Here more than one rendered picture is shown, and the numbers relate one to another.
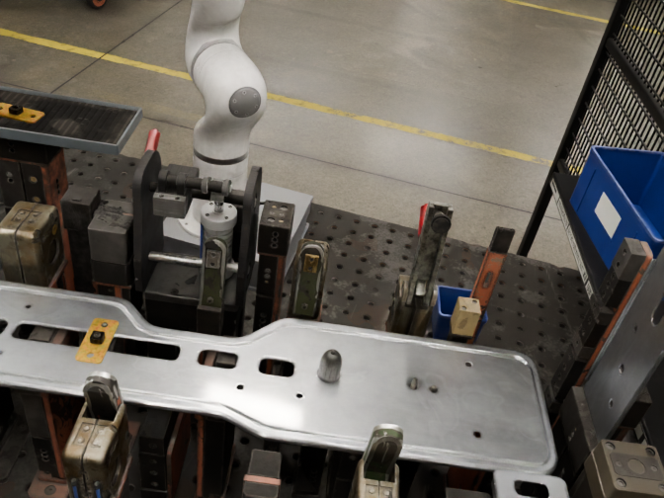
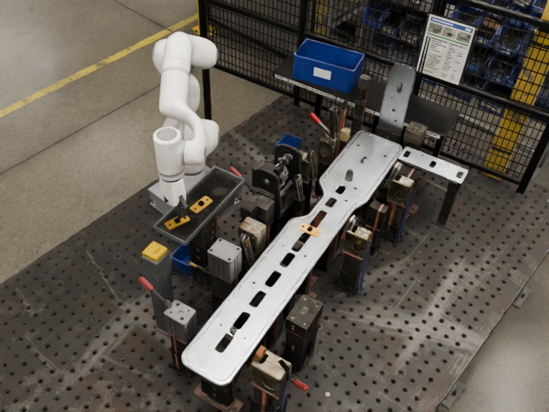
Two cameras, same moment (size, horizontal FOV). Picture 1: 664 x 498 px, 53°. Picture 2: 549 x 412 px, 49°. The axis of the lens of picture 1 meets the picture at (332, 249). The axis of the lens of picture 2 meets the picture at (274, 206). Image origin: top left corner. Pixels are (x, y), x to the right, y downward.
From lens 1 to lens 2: 1.96 m
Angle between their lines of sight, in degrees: 43
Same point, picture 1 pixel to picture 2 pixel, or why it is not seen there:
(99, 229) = (269, 207)
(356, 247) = (220, 162)
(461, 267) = (253, 134)
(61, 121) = (213, 192)
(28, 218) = (253, 225)
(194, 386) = (341, 211)
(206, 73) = not seen: hidden behind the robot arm
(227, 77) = (212, 130)
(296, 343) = (332, 181)
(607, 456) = (411, 131)
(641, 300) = (389, 90)
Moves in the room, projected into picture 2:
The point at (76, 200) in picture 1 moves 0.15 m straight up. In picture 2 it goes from (253, 206) to (254, 177)
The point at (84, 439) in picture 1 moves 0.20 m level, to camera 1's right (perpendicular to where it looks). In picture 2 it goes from (363, 234) to (386, 202)
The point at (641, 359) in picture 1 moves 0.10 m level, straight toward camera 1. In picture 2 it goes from (400, 103) to (412, 116)
